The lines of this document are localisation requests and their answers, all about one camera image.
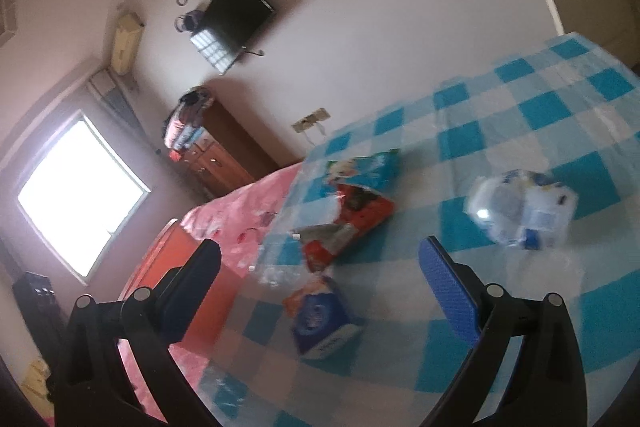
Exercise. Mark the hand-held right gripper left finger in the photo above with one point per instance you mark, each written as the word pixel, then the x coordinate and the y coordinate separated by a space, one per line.
pixel 192 287

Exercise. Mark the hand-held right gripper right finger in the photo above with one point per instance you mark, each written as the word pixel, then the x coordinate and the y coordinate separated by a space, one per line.
pixel 450 292

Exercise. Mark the blue white checkered tablecloth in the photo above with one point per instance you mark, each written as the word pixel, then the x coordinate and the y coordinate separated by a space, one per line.
pixel 500 307

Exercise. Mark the pink printed blanket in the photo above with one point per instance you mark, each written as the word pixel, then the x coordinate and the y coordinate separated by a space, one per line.
pixel 240 202

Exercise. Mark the clear plastic wrapper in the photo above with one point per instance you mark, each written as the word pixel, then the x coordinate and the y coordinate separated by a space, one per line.
pixel 290 252

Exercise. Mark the crumpled white blue wrapper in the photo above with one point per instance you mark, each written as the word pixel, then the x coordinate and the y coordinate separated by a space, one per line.
pixel 520 207

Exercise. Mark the red snack bag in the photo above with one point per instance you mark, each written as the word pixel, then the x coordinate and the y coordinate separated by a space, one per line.
pixel 360 212

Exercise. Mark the blue tissue packet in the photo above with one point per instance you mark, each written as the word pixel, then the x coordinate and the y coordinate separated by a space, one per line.
pixel 322 322

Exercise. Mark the brown wooden cabinet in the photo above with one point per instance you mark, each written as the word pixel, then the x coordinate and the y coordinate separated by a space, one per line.
pixel 230 157

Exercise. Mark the bright window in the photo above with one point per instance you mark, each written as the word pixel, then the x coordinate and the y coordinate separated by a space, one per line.
pixel 80 197

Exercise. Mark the blue cartoon snack wrapper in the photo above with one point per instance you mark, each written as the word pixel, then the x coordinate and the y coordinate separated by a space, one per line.
pixel 365 167

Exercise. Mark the stack of folded blankets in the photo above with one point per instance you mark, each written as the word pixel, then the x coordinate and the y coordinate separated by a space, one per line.
pixel 185 127

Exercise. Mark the blue grey curtain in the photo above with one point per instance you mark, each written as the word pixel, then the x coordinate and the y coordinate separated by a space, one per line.
pixel 120 97

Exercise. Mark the beige air conditioner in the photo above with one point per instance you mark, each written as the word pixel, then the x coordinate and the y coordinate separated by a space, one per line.
pixel 126 42

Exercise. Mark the beige wall socket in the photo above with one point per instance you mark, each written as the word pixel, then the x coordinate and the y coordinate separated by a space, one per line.
pixel 320 114
pixel 301 125

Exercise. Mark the dark purple wall ornament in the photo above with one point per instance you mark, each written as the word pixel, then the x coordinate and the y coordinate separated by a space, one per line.
pixel 190 23

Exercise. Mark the black wall television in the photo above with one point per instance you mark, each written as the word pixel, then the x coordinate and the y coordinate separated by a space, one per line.
pixel 235 12

